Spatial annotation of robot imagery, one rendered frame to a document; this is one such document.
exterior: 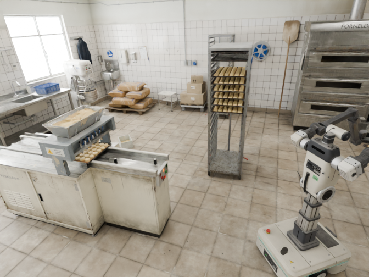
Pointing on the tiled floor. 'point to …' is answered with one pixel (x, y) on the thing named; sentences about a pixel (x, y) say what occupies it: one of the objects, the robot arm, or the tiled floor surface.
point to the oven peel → (289, 27)
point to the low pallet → (131, 109)
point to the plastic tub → (126, 142)
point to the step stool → (168, 98)
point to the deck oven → (333, 73)
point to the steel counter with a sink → (28, 110)
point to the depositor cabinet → (50, 192)
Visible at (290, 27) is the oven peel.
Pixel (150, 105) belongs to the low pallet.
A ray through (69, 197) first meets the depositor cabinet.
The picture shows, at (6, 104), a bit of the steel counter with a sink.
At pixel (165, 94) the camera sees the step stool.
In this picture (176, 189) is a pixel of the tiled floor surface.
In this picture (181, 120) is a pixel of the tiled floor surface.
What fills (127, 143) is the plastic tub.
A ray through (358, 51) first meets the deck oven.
